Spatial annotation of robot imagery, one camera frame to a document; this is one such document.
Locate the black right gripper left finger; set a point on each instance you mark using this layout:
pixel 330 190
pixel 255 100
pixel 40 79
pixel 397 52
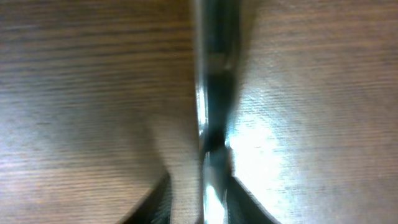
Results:
pixel 156 207

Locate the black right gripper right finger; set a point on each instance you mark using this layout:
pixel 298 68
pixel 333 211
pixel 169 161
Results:
pixel 242 209

